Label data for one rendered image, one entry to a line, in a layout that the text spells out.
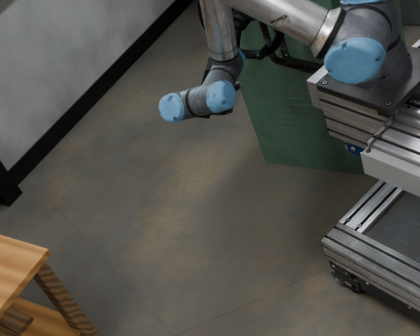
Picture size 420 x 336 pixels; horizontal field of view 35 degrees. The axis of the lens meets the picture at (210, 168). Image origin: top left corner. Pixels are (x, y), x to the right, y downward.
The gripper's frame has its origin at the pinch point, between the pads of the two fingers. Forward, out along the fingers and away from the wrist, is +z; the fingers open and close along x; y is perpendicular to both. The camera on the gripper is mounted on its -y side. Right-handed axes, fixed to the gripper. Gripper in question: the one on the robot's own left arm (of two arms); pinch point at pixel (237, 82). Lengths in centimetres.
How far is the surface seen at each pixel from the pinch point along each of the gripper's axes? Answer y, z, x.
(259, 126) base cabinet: 26, 54, -22
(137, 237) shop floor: 69, 22, -59
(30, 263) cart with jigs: 49, -49, -42
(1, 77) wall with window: 11, 32, -142
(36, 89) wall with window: 20, 50, -141
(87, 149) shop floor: 48, 59, -119
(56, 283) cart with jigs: 59, -40, -41
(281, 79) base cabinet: 4.8, 41.4, -6.3
